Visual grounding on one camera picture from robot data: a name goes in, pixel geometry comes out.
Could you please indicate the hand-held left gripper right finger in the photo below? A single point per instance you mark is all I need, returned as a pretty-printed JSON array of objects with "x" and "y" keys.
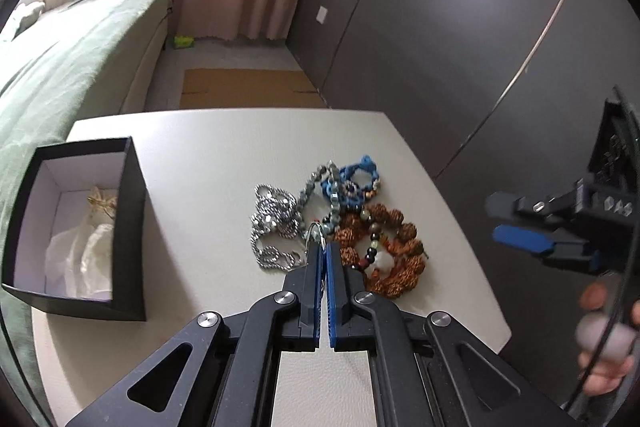
[{"x": 331, "y": 307}]

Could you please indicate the white tissue paper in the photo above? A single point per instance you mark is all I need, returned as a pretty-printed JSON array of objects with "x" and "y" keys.
[{"x": 82, "y": 257}]

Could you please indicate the small gold ornament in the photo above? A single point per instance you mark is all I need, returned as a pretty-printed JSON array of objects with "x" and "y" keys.
[{"x": 102, "y": 202}]

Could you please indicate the flat cardboard sheet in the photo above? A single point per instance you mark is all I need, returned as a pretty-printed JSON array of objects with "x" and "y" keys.
[{"x": 240, "y": 87}]

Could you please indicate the black box white inside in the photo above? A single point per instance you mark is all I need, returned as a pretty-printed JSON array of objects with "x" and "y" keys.
[{"x": 127, "y": 227}]

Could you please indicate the person's right hand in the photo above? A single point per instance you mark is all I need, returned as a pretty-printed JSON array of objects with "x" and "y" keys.
[{"x": 600, "y": 332}]

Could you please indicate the white wall socket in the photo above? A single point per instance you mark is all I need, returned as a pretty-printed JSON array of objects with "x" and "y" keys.
[{"x": 322, "y": 14}]

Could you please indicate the bed with green blanket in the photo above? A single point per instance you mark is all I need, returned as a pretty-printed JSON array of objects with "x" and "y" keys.
[{"x": 60, "y": 57}]

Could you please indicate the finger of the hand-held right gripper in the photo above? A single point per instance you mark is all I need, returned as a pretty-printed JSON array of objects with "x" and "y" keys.
[
  {"x": 525, "y": 241},
  {"x": 530, "y": 206}
]

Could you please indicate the small green object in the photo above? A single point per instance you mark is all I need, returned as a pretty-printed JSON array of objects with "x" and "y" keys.
[{"x": 183, "y": 41}]

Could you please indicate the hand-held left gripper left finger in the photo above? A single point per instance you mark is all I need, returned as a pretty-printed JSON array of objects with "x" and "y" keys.
[{"x": 316, "y": 307}]

